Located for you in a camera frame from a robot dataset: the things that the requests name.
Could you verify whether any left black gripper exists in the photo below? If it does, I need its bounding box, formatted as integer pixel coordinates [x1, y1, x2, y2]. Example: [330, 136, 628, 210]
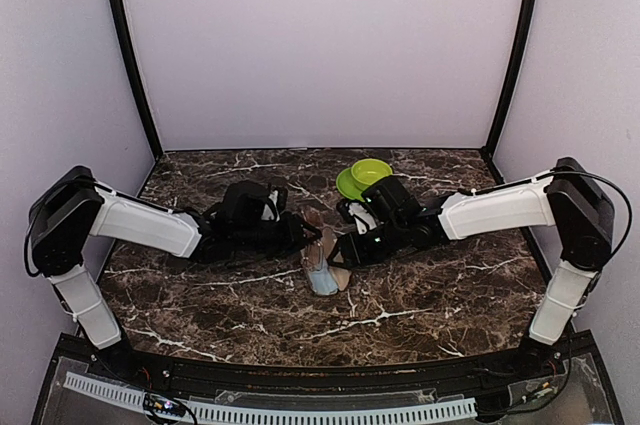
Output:
[233, 212, 322, 261]

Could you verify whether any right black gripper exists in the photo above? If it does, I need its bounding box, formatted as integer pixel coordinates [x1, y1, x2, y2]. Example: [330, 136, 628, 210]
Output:
[327, 217, 409, 270]

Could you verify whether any light blue cleaning cloth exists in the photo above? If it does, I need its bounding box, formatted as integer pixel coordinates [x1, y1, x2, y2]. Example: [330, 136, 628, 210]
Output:
[306, 268, 339, 296]

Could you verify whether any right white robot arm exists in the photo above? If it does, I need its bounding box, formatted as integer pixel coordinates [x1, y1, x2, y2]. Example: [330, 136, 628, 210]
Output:
[327, 157, 621, 379]

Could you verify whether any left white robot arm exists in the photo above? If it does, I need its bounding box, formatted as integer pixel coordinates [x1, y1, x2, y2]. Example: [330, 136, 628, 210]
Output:
[23, 166, 321, 381]

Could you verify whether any green plate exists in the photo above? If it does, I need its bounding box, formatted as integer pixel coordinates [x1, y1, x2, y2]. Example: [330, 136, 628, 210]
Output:
[336, 168, 367, 200]

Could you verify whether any green bowl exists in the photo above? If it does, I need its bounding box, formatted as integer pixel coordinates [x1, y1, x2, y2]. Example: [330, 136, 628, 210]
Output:
[350, 158, 393, 190]

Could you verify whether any small circuit board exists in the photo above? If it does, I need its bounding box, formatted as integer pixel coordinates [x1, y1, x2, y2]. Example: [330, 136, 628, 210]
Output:
[142, 393, 185, 419]

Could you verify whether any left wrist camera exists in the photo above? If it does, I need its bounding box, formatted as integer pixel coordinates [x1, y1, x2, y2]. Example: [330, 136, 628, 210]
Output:
[261, 185, 288, 222]

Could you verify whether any white slotted cable duct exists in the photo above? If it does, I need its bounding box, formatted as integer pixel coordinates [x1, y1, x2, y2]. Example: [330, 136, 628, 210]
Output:
[63, 372, 477, 424]

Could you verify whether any black table front rail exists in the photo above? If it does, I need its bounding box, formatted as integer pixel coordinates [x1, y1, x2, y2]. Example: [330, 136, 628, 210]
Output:
[85, 342, 570, 397]

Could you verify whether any left black frame post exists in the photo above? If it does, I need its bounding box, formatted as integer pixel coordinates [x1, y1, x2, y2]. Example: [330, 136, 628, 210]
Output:
[109, 0, 164, 160]

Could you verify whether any black frame post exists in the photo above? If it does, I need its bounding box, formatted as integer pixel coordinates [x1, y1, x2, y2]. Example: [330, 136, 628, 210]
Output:
[109, 0, 164, 160]
[481, 0, 536, 161]

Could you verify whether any right black frame post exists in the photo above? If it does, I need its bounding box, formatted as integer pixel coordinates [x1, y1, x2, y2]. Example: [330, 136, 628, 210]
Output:
[481, 0, 536, 161]

